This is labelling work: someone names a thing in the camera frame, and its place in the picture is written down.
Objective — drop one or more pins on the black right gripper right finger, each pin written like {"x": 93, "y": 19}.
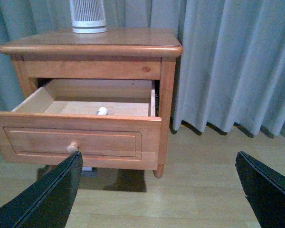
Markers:
{"x": 264, "y": 189}

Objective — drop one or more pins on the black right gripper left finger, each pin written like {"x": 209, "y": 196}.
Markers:
{"x": 46, "y": 203}

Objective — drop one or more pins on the wooden drawer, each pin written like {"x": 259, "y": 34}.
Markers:
{"x": 60, "y": 118}

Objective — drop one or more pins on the white medicine bottle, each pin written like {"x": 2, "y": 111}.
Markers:
{"x": 102, "y": 111}

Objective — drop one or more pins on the floor power socket box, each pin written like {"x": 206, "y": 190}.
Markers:
{"x": 87, "y": 169}

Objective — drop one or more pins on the wooden nightstand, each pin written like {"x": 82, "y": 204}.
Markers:
{"x": 117, "y": 54}

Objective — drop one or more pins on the grey-green curtain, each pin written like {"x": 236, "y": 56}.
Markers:
{"x": 232, "y": 70}

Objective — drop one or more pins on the white slatted table lamp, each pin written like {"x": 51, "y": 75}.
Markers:
{"x": 88, "y": 16}

